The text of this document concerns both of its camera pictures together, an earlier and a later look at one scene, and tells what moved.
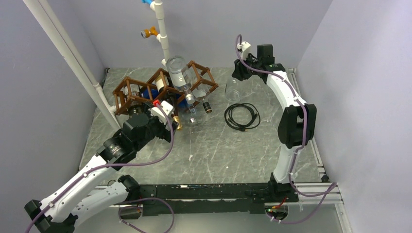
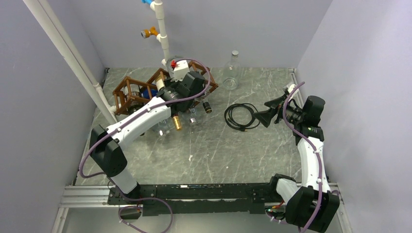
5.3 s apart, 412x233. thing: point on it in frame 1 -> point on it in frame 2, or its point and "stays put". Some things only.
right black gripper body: [244, 71] -> [292, 114]
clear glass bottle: [232, 92] -> [231, 70]
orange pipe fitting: [145, 33] stays put
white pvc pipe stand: [156, 6] stays put
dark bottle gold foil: [176, 117] stays put
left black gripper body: [156, 128] -> [192, 103]
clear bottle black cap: [207, 106] stays put
